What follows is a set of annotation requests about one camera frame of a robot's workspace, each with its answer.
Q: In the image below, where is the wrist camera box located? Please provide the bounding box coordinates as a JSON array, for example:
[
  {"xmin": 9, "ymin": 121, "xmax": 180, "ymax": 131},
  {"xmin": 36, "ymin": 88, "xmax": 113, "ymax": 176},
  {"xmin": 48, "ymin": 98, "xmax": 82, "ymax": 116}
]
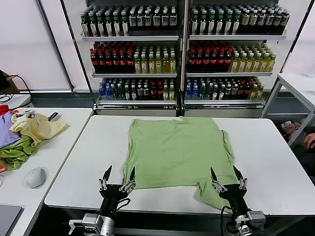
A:
[
  {"xmin": 247, "ymin": 210, "xmax": 267, "ymax": 223},
  {"xmin": 68, "ymin": 213, "xmax": 99, "ymax": 234}
]

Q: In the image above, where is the green t-shirt with red print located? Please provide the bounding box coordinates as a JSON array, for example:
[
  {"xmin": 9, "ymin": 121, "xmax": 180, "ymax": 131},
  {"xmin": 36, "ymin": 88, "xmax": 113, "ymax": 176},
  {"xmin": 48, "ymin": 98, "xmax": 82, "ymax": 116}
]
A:
[{"xmin": 121, "ymin": 117, "xmax": 234, "ymax": 214}]

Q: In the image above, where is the pale yellow garment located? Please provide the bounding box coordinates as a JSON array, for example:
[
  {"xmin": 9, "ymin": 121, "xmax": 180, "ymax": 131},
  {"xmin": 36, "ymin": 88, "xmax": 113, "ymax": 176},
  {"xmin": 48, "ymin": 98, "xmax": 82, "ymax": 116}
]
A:
[{"xmin": 9, "ymin": 112, "xmax": 70, "ymax": 148}]

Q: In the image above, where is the white cap dark drink bottle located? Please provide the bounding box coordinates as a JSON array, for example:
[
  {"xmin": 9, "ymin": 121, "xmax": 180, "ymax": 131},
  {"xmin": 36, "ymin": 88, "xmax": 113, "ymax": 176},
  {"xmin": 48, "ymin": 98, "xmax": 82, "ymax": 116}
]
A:
[
  {"xmin": 273, "ymin": 9, "xmax": 283, "ymax": 34},
  {"xmin": 282, "ymin": 9, "xmax": 290, "ymax": 34},
  {"xmin": 161, "ymin": 9, "xmax": 170, "ymax": 31},
  {"xmin": 257, "ymin": 9, "xmax": 266, "ymax": 34},
  {"xmin": 169, "ymin": 9, "xmax": 178, "ymax": 31},
  {"xmin": 128, "ymin": 9, "xmax": 137, "ymax": 31},
  {"xmin": 136, "ymin": 9, "xmax": 145, "ymax": 31},
  {"xmin": 152, "ymin": 9, "xmax": 161, "ymax": 31},
  {"xmin": 265, "ymin": 9, "xmax": 274, "ymax": 34},
  {"xmin": 144, "ymin": 9, "xmax": 153, "ymax": 31}
]

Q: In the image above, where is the cardboard box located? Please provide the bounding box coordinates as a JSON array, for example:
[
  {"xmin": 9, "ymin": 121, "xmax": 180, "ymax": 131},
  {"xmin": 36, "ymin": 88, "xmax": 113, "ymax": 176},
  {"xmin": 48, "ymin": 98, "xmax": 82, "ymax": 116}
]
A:
[{"xmin": 0, "ymin": 69, "xmax": 20, "ymax": 93}]

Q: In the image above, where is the grey laptop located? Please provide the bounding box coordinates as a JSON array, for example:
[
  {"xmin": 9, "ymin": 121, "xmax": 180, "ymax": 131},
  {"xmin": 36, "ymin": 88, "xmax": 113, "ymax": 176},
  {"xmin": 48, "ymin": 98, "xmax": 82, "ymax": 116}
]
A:
[{"xmin": 0, "ymin": 204, "xmax": 23, "ymax": 236}]

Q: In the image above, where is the beige label drink bottle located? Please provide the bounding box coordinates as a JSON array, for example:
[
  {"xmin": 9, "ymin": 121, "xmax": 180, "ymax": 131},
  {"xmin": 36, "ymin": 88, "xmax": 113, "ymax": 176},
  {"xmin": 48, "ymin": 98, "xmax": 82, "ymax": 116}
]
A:
[
  {"xmin": 240, "ymin": 9, "xmax": 250, "ymax": 34},
  {"xmin": 249, "ymin": 9, "xmax": 257, "ymax": 34}
]

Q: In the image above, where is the black metal frame post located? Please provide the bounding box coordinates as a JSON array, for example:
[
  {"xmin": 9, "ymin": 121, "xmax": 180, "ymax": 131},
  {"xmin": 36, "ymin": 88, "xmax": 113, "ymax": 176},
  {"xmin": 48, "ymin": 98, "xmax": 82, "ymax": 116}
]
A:
[
  {"xmin": 60, "ymin": 0, "xmax": 97, "ymax": 110},
  {"xmin": 277, "ymin": 0, "xmax": 315, "ymax": 74}
]

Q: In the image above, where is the white computer mouse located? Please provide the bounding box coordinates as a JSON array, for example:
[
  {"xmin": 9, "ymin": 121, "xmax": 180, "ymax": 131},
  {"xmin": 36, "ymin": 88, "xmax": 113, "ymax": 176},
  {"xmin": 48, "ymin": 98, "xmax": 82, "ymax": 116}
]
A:
[{"xmin": 26, "ymin": 167, "xmax": 47, "ymax": 189}]

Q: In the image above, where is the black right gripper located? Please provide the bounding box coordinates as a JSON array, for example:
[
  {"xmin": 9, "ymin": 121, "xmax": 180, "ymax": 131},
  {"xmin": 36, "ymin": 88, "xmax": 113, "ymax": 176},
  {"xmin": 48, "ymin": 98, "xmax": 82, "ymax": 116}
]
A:
[{"xmin": 210, "ymin": 165, "xmax": 251, "ymax": 217}]

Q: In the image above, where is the olive green garment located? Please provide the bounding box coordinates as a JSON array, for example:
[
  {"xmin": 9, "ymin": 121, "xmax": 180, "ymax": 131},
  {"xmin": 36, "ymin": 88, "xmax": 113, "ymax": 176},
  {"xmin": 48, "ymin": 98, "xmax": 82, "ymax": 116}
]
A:
[{"xmin": 0, "ymin": 134, "xmax": 38, "ymax": 172}]

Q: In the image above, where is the black power cable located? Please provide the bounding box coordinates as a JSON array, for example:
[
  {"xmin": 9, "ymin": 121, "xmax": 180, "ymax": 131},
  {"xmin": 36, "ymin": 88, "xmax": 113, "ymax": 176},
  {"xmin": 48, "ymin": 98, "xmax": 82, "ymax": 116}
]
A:
[{"xmin": 14, "ymin": 74, "xmax": 33, "ymax": 109}]

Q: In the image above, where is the pink clothes pile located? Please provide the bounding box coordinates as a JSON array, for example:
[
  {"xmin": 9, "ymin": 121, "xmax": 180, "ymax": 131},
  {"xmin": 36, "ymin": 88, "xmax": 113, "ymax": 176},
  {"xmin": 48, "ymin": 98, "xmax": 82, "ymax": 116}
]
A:
[{"xmin": 281, "ymin": 119, "xmax": 302, "ymax": 141}]

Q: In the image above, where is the purple garment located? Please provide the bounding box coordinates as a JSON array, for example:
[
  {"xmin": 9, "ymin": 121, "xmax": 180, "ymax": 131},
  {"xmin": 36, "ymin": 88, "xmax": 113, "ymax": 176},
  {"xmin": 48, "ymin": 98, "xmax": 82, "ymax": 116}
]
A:
[{"xmin": 0, "ymin": 110, "xmax": 22, "ymax": 149}]

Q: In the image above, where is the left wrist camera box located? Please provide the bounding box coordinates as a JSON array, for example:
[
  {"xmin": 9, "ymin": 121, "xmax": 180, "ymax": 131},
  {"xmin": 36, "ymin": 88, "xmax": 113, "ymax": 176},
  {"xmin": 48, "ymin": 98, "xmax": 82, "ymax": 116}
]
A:
[{"xmin": 68, "ymin": 213, "xmax": 99, "ymax": 234}]

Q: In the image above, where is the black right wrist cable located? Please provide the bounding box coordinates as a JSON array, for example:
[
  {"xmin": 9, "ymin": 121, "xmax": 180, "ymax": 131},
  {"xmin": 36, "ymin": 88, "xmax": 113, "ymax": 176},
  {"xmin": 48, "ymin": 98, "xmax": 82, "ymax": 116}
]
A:
[{"xmin": 220, "ymin": 206, "xmax": 237, "ymax": 233}]

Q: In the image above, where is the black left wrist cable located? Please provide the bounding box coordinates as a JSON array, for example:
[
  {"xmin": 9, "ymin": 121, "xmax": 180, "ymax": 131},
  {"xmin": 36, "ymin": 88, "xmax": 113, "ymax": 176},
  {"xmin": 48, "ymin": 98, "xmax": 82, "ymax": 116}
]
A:
[{"xmin": 115, "ymin": 197, "xmax": 131, "ymax": 211}]

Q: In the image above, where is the white metal frame table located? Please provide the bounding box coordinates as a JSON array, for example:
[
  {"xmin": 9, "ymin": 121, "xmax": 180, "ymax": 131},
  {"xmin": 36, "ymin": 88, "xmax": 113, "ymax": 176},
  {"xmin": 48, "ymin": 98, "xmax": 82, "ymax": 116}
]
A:
[{"xmin": 260, "ymin": 73, "xmax": 315, "ymax": 148}]

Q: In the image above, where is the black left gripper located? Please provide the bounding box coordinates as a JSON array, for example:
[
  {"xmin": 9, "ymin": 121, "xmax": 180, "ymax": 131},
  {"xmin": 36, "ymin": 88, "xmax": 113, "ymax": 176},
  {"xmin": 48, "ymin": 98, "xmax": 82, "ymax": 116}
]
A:
[{"xmin": 98, "ymin": 165, "xmax": 136, "ymax": 217}]

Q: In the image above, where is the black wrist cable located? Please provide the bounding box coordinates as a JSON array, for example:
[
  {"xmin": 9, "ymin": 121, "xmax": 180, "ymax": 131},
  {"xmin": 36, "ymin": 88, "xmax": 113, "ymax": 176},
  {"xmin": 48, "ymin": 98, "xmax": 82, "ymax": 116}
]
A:
[
  {"xmin": 220, "ymin": 206, "xmax": 237, "ymax": 233},
  {"xmin": 115, "ymin": 197, "xmax": 131, "ymax": 211}
]

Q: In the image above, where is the green cap tea bottle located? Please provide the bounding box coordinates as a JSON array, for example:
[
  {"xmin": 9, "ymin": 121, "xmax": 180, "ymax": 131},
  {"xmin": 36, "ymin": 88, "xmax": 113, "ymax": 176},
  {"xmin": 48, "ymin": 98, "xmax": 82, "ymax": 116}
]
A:
[
  {"xmin": 81, "ymin": 12, "xmax": 90, "ymax": 37},
  {"xmin": 96, "ymin": 12, "xmax": 105, "ymax": 37},
  {"xmin": 232, "ymin": 12, "xmax": 241, "ymax": 35},
  {"xmin": 112, "ymin": 12, "xmax": 121, "ymax": 37},
  {"xmin": 191, "ymin": 12, "xmax": 200, "ymax": 35},
  {"xmin": 224, "ymin": 12, "xmax": 233, "ymax": 35},
  {"xmin": 120, "ymin": 12, "xmax": 129, "ymax": 37},
  {"xmin": 199, "ymin": 12, "xmax": 208, "ymax": 35},
  {"xmin": 207, "ymin": 12, "xmax": 216, "ymax": 35},
  {"xmin": 89, "ymin": 12, "xmax": 97, "ymax": 37},
  {"xmin": 216, "ymin": 12, "xmax": 224, "ymax": 35},
  {"xmin": 104, "ymin": 12, "xmax": 113, "ymax": 37}
]

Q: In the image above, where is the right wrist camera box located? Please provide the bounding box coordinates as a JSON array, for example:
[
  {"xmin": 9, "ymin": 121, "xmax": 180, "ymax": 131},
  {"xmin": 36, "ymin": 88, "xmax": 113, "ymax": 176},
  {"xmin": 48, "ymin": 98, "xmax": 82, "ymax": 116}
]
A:
[{"xmin": 247, "ymin": 210, "xmax": 267, "ymax": 223}]

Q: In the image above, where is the metal drinks shelf unit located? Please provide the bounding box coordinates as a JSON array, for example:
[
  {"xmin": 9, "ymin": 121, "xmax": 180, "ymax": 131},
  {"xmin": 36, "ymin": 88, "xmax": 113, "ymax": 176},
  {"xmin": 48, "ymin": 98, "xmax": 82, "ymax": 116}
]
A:
[
  {"xmin": 183, "ymin": 0, "xmax": 291, "ymax": 118},
  {"xmin": 80, "ymin": 0, "xmax": 184, "ymax": 116}
]

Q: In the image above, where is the person in dark clothes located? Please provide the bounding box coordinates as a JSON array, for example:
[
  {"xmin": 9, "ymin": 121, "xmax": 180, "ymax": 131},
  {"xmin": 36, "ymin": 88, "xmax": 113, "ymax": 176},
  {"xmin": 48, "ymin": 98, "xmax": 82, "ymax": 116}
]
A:
[{"xmin": 294, "ymin": 132, "xmax": 315, "ymax": 177}]

